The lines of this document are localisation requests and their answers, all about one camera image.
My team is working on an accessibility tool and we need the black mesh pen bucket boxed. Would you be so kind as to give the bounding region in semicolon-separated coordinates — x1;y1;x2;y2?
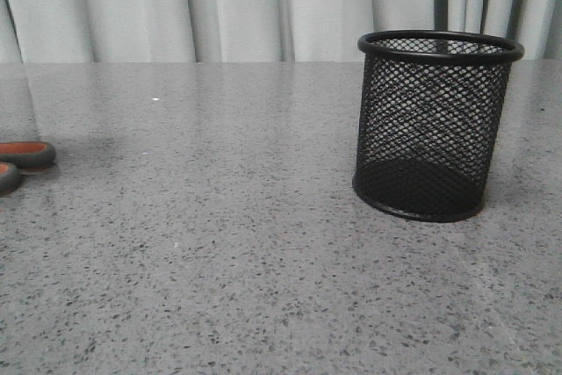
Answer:
353;30;524;222

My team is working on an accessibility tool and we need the grey pleated curtain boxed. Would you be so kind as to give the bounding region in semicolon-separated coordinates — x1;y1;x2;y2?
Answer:
1;0;561;63

